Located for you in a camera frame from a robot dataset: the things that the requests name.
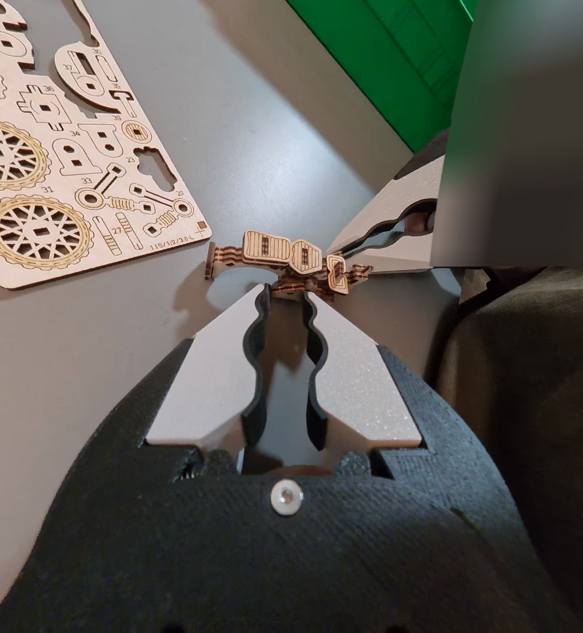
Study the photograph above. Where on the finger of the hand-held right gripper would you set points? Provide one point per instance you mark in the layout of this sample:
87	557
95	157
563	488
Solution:
400	257
400	198

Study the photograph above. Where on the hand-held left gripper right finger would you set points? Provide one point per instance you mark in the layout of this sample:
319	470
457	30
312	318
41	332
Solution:
365	395

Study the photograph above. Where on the person's dark olive clothing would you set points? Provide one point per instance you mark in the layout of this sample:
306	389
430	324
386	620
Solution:
543	371

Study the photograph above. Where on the grey desk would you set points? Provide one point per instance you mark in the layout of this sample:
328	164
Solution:
247	123

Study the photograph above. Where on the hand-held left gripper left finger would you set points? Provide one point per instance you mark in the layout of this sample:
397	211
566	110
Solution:
207	385

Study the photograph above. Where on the partly assembled wooden model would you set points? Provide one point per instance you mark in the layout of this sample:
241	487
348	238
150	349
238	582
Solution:
271	247

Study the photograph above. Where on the green board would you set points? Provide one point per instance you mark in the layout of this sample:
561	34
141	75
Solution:
370	59

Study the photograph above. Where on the laser-cut wooden puzzle sheet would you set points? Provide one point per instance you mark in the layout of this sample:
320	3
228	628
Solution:
68	158

